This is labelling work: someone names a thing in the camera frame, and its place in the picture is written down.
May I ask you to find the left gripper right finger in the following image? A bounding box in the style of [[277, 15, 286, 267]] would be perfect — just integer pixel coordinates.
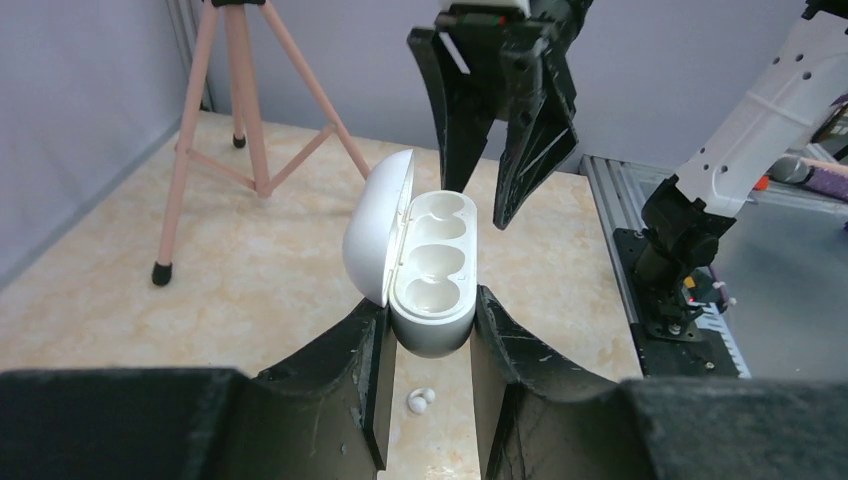
[[470, 285, 847, 479]]

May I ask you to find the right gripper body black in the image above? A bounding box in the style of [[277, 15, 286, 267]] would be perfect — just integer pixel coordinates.
[[433, 1, 593, 124]]

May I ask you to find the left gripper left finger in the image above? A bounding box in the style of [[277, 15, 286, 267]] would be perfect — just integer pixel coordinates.
[[1, 300, 396, 479]]

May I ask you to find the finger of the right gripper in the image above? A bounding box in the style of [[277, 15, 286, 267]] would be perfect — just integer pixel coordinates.
[[493, 39, 578, 230], [407, 26, 508, 192]]

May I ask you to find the white earbud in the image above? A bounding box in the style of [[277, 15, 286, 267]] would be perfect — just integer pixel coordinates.
[[406, 387, 436, 415]]

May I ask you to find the white earbud case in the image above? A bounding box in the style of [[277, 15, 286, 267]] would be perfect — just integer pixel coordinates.
[[342, 149, 478, 358]]

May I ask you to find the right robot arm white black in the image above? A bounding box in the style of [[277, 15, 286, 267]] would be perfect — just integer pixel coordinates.
[[407, 1, 847, 341]]

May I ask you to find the pink music stand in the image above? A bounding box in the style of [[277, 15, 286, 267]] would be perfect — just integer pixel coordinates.
[[151, 1, 370, 287]]

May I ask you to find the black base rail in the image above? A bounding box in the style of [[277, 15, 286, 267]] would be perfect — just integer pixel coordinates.
[[612, 228, 739, 378]]

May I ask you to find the grey cable duct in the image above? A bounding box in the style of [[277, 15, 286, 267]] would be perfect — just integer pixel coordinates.
[[695, 303, 751, 379]]

